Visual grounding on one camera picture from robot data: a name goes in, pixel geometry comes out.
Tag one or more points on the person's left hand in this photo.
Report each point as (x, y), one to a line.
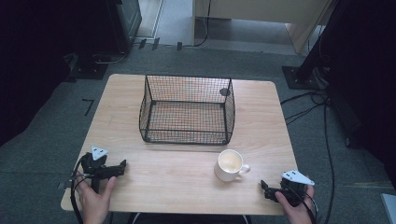
(93, 205)

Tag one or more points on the white cup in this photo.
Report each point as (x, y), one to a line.
(229, 166)

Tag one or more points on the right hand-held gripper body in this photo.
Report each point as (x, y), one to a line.
(294, 191)

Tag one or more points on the black stand base plate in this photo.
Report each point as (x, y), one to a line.
(88, 70)

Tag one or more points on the light wooden furniture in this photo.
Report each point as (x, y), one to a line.
(264, 9)

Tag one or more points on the dark cabinet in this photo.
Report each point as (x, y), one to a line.
(124, 25)

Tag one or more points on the black metal stand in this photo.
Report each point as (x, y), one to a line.
(308, 71)

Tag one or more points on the white flat object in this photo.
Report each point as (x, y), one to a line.
(390, 208)

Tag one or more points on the person's right hand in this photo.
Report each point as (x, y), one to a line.
(299, 213)

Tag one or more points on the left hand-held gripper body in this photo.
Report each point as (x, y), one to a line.
(95, 169)

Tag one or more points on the dark curtain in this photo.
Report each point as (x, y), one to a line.
(31, 62)
(367, 77)

